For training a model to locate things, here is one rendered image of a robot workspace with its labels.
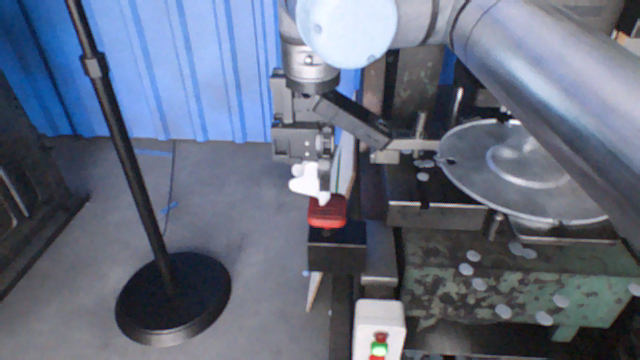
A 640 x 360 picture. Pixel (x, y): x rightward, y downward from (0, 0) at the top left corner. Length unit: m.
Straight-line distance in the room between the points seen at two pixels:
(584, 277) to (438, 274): 0.24
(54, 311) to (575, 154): 1.59
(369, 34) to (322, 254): 0.41
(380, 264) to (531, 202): 0.25
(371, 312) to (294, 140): 0.30
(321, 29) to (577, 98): 0.18
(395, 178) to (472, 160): 0.15
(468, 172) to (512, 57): 0.40
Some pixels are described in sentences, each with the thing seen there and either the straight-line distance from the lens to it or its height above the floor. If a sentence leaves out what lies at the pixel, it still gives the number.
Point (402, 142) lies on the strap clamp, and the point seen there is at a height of 0.75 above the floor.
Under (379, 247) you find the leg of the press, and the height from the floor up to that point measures 0.64.
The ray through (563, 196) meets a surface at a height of 0.78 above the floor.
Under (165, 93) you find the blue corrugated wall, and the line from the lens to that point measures 2.22.
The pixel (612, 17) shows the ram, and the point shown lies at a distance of 0.74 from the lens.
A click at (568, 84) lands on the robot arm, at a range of 0.29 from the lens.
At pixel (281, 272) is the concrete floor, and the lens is 1.53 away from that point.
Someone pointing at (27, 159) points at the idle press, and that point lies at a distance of 1.90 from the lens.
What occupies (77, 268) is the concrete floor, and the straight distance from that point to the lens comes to 1.78.
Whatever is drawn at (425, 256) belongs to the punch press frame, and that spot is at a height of 0.65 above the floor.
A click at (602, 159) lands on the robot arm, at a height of 1.05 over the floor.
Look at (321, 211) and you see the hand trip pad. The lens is 0.62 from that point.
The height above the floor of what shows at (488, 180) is 0.78.
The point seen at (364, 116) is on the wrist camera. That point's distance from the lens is 0.53.
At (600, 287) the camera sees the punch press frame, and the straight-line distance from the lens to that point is 0.85.
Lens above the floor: 1.17
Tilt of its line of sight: 37 degrees down
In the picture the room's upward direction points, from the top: straight up
